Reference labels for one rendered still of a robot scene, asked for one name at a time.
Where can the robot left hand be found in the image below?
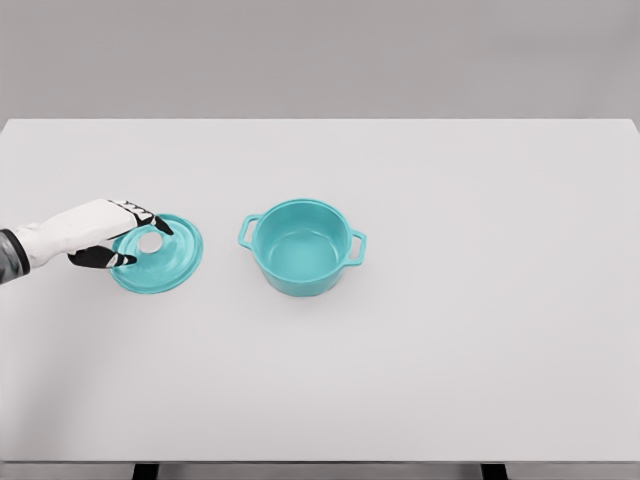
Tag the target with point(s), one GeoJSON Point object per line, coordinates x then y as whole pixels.
{"type": "Point", "coordinates": [97, 222]}

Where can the teal pot lid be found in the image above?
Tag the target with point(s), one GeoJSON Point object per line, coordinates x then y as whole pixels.
{"type": "Point", "coordinates": [172, 255]}

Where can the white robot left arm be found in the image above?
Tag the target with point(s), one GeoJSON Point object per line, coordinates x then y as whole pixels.
{"type": "Point", "coordinates": [35, 245]}

